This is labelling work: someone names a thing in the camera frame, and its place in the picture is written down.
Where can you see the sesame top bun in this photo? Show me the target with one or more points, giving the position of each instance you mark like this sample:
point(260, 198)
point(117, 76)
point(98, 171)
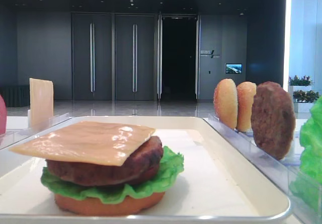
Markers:
point(225, 102)

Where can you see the lettuce leaf in burger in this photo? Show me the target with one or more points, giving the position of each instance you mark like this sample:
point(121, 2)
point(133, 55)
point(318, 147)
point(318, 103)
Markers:
point(171, 165)

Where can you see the meat patty in burger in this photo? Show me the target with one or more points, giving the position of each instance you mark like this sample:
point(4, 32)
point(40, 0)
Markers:
point(141, 165)

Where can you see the cheese slice on burger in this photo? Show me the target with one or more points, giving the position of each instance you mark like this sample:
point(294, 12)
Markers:
point(108, 144)

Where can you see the standing brown meat patty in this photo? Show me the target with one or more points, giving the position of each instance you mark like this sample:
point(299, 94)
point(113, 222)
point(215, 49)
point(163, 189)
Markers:
point(273, 119)

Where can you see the standing cheese slice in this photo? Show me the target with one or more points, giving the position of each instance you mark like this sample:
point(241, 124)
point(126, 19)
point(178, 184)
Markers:
point(41, 101)

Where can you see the standing red tomato slice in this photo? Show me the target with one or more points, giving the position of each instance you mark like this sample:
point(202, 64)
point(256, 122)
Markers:
point(3, 116)

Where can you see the standing green lettuce leaf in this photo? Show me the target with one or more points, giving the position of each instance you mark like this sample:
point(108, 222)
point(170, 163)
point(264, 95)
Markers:
point(312, 146)

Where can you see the middle dark double door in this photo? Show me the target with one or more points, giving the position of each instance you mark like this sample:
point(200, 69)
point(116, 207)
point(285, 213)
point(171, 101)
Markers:
point(134, 57)

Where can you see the dark double door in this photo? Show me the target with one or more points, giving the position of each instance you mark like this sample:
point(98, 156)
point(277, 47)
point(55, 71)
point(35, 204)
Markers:
point(92, 56)
point(134, 57)

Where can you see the left dark double door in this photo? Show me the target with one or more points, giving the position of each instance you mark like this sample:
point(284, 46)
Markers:
point(92, 56)

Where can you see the white rectangular metal tray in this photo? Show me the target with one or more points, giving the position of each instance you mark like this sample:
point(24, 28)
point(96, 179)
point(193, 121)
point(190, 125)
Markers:
point(218, 184)

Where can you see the bottom bun in burger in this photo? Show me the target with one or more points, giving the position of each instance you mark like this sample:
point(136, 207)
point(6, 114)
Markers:
point(94, 206)

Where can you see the upper flower planter box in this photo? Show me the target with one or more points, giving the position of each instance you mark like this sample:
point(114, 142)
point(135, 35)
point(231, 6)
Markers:
point(299, 83)

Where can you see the flower planter box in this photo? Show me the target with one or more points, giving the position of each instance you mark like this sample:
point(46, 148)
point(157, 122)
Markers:
point(299, 83)
point(304, 100)

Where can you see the lower flower planter box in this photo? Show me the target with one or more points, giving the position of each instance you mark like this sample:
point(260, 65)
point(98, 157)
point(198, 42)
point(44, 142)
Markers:
point(304, 100)

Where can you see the wall sign lettering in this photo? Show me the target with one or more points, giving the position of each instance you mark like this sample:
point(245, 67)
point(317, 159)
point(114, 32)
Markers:
point(209, 53)

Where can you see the wall display screen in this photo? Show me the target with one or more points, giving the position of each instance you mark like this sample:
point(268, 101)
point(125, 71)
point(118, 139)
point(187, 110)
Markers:
point(233, 68)

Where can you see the left clear acrylic rail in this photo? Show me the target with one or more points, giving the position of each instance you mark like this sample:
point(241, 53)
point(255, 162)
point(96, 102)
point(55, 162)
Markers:
point(11, 138)

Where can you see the clear acrylic rail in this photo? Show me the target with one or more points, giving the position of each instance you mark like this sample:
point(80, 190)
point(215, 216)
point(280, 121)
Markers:
point(11, 138)
point(281, 173)

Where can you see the right clear acrylic rail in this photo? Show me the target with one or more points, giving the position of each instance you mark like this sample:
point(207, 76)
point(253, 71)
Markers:
point(281, 173)

